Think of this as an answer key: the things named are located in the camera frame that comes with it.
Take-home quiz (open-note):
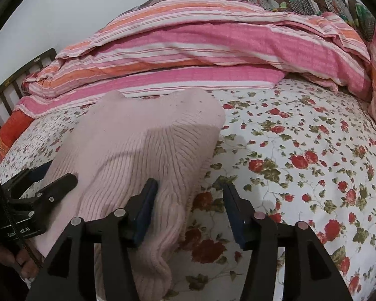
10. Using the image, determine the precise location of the pale pink knit sweater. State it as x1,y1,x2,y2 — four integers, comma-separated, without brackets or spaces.
33,89,225,300

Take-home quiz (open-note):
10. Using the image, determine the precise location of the person's left hand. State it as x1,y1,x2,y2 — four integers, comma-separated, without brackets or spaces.
0,247,40,279

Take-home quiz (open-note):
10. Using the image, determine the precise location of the red pillow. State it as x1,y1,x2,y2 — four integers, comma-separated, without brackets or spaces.
0,110,34,162

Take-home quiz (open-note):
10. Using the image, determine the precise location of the white red floral bedsheet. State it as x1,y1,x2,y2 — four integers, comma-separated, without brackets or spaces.
0,77,376,301

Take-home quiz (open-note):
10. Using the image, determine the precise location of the pink orange striped quilt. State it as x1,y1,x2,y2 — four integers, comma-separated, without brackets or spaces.
16,0,376,122

